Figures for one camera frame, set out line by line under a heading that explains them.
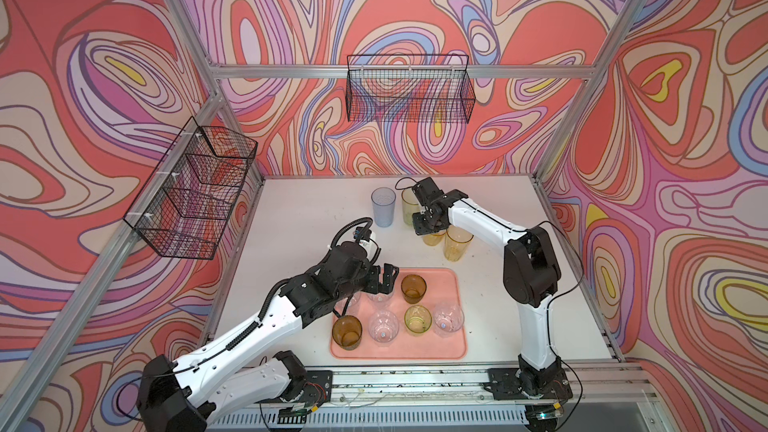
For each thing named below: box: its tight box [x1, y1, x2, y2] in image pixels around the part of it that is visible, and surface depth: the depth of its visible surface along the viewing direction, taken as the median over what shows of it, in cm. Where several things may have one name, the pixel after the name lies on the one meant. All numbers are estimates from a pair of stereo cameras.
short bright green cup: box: [404, 304, 433, 337], surface depth 84 cm
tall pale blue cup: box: [371, 186, 397, 228], surface depth 103 cm
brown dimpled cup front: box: [332, 315, 363, 351], surface depth 78 cm
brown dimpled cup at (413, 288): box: [401, 274, 427, 305], surface depth 86 cm
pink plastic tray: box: [330, 268, 467, 359], surface depth 82 cm
